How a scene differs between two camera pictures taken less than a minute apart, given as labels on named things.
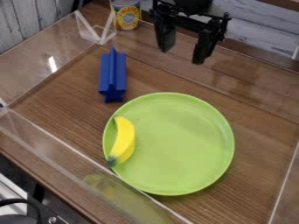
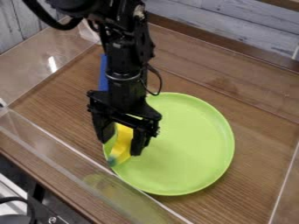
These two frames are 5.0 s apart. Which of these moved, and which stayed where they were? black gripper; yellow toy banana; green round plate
Moved: black gripper
Stayed: yellow toy banana; green round plate
